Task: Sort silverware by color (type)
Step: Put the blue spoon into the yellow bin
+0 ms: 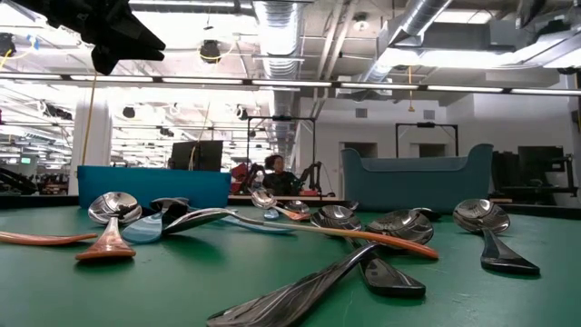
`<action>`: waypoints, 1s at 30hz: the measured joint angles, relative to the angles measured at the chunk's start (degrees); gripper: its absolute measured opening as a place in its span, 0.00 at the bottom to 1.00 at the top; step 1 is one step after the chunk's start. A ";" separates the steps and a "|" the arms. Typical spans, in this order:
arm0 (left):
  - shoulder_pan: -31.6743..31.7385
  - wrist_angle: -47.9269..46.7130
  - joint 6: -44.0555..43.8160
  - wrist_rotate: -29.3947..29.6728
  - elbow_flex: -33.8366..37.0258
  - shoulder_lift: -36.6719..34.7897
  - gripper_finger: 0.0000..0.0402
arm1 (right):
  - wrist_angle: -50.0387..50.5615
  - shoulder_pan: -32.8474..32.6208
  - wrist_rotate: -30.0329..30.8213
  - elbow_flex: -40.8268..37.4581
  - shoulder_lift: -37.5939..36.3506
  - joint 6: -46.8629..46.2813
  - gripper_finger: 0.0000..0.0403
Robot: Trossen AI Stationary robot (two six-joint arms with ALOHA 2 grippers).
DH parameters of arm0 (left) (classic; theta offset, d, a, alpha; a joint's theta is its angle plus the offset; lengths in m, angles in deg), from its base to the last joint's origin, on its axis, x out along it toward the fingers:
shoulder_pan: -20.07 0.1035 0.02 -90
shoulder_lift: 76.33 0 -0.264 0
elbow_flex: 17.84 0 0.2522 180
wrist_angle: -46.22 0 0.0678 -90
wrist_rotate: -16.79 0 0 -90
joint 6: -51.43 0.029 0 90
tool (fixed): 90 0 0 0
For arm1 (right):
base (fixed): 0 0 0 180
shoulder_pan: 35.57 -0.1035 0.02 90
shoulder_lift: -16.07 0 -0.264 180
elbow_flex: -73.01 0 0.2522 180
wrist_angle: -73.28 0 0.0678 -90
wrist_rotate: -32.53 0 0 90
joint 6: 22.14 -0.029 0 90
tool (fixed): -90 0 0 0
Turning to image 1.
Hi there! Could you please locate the white pillar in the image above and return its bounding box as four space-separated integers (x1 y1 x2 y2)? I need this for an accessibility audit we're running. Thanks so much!
67 88 113 196

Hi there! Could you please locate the teal grey oval bin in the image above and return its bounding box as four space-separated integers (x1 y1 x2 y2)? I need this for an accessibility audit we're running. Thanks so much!
340 144 495 213

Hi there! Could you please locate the blue rectangular tray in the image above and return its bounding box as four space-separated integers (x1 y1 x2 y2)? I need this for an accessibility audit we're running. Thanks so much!
76 164 232 210

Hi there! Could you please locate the black monitor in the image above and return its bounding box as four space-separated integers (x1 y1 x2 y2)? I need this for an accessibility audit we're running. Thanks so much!
170 139 225 173

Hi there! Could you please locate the person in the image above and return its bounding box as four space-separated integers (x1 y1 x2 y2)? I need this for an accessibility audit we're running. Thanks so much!
261 154 300 197

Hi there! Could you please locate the orange-handled spoon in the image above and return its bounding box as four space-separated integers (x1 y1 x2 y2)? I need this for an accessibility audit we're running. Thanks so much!
162 207 440 261
74 191 143 262
0 230 99 247
251 188 313 223

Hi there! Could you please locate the black stand frame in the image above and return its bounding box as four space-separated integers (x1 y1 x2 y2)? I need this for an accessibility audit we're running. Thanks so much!
395 121 460 158
246 115 318 197

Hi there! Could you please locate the large silver ceiling duct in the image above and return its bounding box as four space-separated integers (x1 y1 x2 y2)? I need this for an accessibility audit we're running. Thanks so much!
251 0 315 158

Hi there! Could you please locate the black equipment rack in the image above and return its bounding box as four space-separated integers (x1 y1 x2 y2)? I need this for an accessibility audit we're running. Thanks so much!
491 144 580 206

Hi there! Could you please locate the red background object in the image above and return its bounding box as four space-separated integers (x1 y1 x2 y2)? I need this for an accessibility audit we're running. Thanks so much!
230 162 250 195

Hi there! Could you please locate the large black ceiling dome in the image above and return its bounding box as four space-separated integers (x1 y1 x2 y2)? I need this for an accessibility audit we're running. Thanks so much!
199 39 222 64

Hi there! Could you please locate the yellow extension cable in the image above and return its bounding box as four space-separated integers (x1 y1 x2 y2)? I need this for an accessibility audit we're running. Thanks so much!
80 72 99 167

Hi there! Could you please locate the slim silver ceiling duct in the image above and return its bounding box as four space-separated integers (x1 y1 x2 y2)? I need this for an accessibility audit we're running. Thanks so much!
362 0 455 85

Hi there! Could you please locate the long ceiling light strip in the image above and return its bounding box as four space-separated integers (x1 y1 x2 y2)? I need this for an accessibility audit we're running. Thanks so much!
0 72 581 96

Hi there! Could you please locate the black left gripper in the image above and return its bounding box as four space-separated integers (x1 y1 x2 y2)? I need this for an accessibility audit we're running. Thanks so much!
13 0 167 76

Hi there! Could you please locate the green table mat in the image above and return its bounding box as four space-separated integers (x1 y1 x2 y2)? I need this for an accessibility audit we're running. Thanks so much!
0 204 581 327

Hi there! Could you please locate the black aluminium table frame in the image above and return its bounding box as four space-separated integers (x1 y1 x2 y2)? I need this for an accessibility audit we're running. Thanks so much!
0 193 581 217

